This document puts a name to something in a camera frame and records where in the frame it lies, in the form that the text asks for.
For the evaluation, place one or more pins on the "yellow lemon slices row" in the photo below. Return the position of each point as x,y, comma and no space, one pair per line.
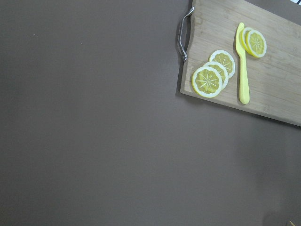
210,79

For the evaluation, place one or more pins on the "yellow toy knife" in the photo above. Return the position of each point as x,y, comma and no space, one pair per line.
244,95

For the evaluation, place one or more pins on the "wooden cutting board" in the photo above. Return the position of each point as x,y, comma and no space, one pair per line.
274,79

